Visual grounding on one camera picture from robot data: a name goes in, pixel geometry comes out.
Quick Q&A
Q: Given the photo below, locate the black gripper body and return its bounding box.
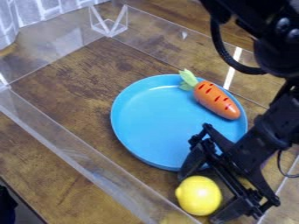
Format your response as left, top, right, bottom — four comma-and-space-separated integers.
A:
190, 116, 286, 219

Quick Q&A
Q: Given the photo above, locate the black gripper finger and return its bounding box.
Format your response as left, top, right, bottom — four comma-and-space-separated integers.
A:
178, 143, 207, 181
210, 197, 255, 224

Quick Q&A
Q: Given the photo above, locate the yellow toy lemon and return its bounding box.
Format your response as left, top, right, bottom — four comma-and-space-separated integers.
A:
175, 176, 223, 216

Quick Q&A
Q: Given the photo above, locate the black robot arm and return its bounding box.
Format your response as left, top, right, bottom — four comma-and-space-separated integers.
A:
178, 0, 299, 224

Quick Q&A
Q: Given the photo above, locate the blue round tray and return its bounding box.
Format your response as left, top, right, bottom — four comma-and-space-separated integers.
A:
111, 74, 249, 172

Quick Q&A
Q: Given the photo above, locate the orange toy carrot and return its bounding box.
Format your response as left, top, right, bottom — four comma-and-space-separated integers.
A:
179, 69, 241, 120

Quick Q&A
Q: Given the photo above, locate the black cable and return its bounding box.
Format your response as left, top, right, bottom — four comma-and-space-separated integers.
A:
210, 17, 270, 76

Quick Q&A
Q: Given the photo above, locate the clear acrylic enclosure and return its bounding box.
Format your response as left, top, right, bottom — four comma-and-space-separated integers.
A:
0, 3, 299, 224

